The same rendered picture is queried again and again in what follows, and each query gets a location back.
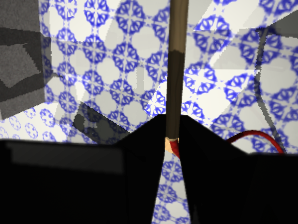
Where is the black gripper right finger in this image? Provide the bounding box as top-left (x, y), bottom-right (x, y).
top-left (179, 115), bottom-right (298, 224)

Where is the wooden stick with red string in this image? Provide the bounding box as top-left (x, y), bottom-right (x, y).
top-left (166, 0), bottom-right (284, 159)

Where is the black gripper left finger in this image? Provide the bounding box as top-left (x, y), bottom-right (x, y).
top-left (0, 114), bottom-right (166, 224)

